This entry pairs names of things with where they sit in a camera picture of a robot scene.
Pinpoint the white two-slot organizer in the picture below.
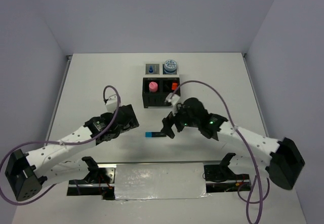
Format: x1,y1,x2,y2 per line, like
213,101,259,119
144,59,179,78

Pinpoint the blue capped black highlighter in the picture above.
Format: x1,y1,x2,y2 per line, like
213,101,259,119
145,131,166,138

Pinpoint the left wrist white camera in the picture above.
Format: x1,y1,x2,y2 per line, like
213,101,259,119
105,94,120,113

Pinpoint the black two-slot organizer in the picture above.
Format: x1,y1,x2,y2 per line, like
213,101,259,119
142,77,180,108

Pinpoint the silver tape sheet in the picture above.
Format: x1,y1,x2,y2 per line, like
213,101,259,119
114,163,207,200

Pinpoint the wrist white camera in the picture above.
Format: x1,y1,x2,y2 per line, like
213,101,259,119
165,93,180,115
105,94,120,113

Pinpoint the orange capped black highlighter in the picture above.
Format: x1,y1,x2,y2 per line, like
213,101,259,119
171,83,178,91

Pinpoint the pink capped tube of clips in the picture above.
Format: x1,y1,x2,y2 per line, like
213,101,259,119
148,81,158,93

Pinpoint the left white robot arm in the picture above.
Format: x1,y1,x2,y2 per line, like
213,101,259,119
5,104,139,202

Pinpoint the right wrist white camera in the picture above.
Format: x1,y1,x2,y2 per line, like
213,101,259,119
165,93,180,115

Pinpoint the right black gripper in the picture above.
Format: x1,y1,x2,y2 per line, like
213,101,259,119
160,103,199,138

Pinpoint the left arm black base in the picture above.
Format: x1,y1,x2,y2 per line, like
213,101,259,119
66,167,116,201

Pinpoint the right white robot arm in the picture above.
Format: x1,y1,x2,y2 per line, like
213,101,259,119
161,94,305,190

